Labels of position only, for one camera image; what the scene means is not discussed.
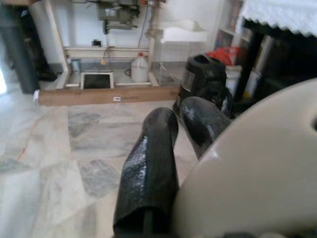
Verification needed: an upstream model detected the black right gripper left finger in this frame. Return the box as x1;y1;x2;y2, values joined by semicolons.
112;107;180;238

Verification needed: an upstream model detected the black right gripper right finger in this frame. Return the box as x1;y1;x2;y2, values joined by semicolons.
179;96;233;162

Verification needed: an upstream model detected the beige plastic dustpan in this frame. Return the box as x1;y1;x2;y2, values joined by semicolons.
170;78;317;238

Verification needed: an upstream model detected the black round bin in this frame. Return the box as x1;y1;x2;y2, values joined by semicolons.
172;55;235;117

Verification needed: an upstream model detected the white plastic bucket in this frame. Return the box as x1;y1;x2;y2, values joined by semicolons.
225;65;242;97

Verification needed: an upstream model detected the red plastic bag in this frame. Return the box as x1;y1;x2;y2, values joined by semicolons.
207;47;241;66

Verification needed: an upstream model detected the black table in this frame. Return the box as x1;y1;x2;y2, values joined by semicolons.
232;18;317;110

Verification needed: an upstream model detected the white plastic jug red cap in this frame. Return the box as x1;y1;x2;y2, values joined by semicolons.
130;52;149;83

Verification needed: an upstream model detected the white plastic tray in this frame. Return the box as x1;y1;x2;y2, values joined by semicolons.
159;19;209;44

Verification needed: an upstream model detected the white bookshelf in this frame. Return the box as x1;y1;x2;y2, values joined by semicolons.
212;0;248;67

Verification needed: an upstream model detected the long brown cardboard box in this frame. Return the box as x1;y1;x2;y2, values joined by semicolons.
34;86;180;106

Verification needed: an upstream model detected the black sewing table pedal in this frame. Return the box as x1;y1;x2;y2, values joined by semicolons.
80;71;114;90

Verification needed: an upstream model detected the small metal tin can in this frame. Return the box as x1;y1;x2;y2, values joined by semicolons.
70;58;82;73

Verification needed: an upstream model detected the white lace tablecloth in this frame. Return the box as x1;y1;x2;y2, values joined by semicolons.
236;0;317;37

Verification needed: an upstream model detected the grey sewing machine motor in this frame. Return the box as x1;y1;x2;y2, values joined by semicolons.
95;0;142;32

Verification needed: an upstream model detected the cream wooden sewing table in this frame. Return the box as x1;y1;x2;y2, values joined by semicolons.
29;0;161;90

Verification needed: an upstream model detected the dark grey post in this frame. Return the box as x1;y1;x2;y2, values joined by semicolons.
0;4;40;95

